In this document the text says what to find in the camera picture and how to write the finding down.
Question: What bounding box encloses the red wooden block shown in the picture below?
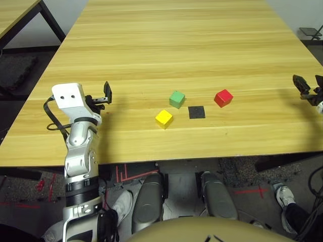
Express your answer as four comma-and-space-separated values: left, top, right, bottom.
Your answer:
213, 89, 234, 108

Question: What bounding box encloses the black cable bundle right arm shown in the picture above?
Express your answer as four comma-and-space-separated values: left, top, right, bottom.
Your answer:
295, 163, 323, 242

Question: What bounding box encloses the grey robot leg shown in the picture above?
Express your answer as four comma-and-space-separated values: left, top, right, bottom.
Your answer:
200, 171, 239, 220
131, 172, 165, 235

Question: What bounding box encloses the khaki robot torso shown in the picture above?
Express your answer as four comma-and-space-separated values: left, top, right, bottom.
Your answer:
125, 216, 301, 242

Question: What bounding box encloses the grey robot right leg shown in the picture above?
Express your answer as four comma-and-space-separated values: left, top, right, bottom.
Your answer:
200, 171, 239, 220

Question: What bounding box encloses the red tape cross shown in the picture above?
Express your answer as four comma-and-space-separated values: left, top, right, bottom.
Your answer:
234, 187, 268, 199

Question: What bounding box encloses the wooden side table black frame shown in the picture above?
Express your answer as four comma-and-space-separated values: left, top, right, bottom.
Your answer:
0, 0, 67, 50

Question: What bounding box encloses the dark speckled foam floor mat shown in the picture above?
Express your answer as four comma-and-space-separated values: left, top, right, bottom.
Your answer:
218, 156, 303, 189
0, 54, 39, 93

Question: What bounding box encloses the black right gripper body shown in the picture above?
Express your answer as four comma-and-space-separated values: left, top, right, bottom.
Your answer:
300, 87, 323, 106

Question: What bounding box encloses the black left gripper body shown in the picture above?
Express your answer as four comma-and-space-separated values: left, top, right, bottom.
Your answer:
84, 94, 112, 113

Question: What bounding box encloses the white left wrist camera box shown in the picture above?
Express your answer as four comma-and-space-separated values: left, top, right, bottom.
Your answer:
51, 82, 102, 125

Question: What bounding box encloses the grey robot left leg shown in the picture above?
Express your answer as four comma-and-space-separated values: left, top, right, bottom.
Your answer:
131, 172, 165, 235

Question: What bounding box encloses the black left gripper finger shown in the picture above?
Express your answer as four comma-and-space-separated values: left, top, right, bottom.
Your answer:
103, 81, 113, 104

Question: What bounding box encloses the black cable under left arm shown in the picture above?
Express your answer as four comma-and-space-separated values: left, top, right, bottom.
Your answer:
97, 176, 119, 242

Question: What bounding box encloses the yellow wooden block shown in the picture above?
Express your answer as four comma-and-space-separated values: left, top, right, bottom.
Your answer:
154, 109, 174, 130

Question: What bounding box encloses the dark trouser leg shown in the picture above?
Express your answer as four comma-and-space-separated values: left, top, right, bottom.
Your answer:
286, 201, 313, 234

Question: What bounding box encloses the black left wrist camera cable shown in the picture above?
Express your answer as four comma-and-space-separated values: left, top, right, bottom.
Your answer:
43, 97, 74, 139

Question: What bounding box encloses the white sneaker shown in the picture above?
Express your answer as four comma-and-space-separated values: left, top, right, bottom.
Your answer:
112, 190, 134, 225
249, 219, 272, 229
275, 185, 298, 234

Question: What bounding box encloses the black table foot bar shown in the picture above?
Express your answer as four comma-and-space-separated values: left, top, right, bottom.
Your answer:
0, 166, 42, 181
254, 151, 323, 172

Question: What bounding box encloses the green wooden block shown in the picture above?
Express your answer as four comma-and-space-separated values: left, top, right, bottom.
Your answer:
169, 90, 186, 109

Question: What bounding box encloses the black square patch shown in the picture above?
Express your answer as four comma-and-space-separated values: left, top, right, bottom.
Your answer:
188, 105, 206, 119

